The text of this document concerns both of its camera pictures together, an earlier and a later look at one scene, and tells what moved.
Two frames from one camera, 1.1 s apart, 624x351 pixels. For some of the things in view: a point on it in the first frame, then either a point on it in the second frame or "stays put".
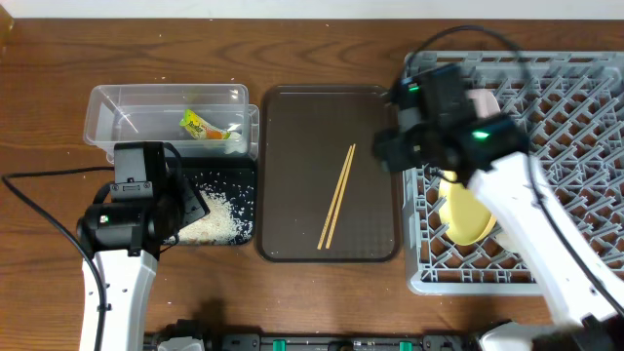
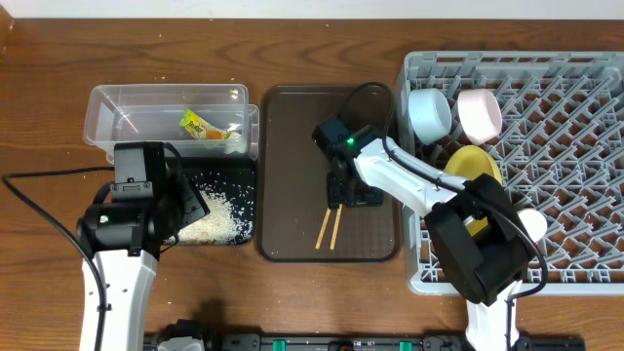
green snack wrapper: (198, 128) stays put
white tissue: (236, 143) stays put
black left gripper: (193, 207) stays put
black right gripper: (391, 153) -> (335, 195)
